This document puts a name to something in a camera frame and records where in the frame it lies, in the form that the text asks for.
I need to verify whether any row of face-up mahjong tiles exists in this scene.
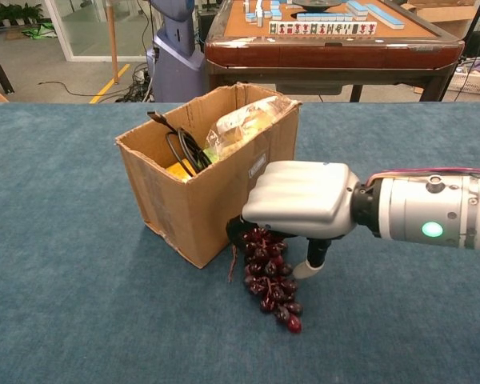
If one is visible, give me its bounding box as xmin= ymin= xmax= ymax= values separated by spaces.
xmin=268 ymin=20 xmax=378 ymax=36

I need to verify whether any brown mahjong table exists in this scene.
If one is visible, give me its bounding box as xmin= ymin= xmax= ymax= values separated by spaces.
xmin=203 ymin=0 xmax=465 ymax=103

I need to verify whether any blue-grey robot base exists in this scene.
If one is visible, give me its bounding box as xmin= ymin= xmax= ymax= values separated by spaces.
xmin=146 ymin=0 xmax=207 ymax=103

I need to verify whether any row of potted plants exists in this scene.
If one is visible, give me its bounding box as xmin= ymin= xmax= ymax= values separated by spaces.
xmin=0 ymin=2 xmax=45 ymax=27

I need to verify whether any cardboard box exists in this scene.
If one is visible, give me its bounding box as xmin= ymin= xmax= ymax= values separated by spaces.
xmin=114 ymin=82 xmax=301 ymax=269

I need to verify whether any tangle of black floor cables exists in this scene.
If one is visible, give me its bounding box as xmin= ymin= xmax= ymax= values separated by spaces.
xmin=115 ymin=62 xmax=155 ymax=103

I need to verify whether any blue-backed mahjong tile stack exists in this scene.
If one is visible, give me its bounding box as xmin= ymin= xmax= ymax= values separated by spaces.
xmin=346 ymin=0 xmax=405 ymax=30
xmin=243 ymin=0 xmax=283 ymax=27
xmin=297 ymin=12 xmax=355 ymax=22

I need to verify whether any white plastic basket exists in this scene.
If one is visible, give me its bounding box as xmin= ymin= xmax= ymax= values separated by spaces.
xmin=447 ymin=66 xmax=480 ymax=97

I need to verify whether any wooden easel frame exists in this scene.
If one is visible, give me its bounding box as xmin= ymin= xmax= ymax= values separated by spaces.
xmin=106 ymin=0 xmax=120 ymax=85

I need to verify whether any dark red grape bunch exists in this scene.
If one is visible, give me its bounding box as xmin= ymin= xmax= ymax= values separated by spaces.
xmin=227 ymin=226 xmax=304 ymax=335

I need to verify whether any green and white packet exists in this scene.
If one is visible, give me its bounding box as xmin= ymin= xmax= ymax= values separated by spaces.
xmin=22 ymin=22 xmax=59 ymax=40

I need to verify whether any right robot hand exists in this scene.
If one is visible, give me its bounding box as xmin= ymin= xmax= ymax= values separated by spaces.
xmin=226 ymin=160 xmax=361 ymax=280

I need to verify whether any teal fabric table mat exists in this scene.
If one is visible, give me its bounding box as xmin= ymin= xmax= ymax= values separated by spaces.
xmin=0 ymin=102 xmax=480 ymax=384

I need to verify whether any black mahjong dice dome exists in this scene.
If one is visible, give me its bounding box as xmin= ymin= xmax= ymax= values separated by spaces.
xmin=291 ymin=0 xmax=345 ymax=12

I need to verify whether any clear bag of yellow snacks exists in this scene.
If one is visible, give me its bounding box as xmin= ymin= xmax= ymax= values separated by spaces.
xmin=205 ymin=95 xmax=295 ymax=161

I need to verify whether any white framed glass partition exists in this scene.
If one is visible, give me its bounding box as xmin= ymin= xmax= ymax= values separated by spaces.
xmin=43 ymin=0 xmax=153 ymax=63

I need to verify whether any long black floor cable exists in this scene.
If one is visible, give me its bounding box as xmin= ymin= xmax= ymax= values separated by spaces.
xmin=38 ymin=79 xmax=145 ymax=99

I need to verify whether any black USB cable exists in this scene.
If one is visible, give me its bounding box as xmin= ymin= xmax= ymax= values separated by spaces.
xmin=146 ymin=110 xmax=213 ymax=175

